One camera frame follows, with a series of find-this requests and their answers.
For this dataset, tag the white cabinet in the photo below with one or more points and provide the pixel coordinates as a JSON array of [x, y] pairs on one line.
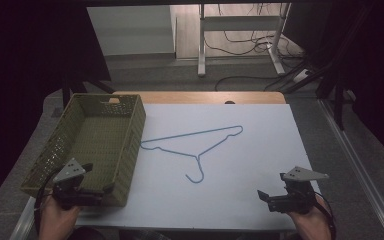
[[130, 30]]

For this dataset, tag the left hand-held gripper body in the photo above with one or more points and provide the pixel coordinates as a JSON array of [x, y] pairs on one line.
[[69, 170]]

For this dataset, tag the white table mat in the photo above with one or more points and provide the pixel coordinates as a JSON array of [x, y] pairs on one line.
[[240, 186]]

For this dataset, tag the white power strip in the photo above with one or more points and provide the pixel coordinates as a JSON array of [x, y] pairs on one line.
[[301, 76]]

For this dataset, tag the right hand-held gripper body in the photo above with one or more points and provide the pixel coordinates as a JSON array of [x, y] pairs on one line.
[[296, 200]]

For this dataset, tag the aluminium floor rail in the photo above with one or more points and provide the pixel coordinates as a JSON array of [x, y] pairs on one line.
[[360, 166]]

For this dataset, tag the person's right hand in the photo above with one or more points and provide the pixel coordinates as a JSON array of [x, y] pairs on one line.
[[313, 225]]

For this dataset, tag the black metal stand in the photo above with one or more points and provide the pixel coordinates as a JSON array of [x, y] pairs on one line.
[[338, 106]]

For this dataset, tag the green plastic basket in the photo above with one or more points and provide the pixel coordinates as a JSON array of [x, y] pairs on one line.
[[103, 136]]

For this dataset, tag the person's left hand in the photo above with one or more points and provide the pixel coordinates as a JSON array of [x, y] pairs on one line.
[[56, 223]]

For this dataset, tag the white metal desk frame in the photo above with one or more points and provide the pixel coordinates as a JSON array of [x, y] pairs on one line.
[[240, 23]]

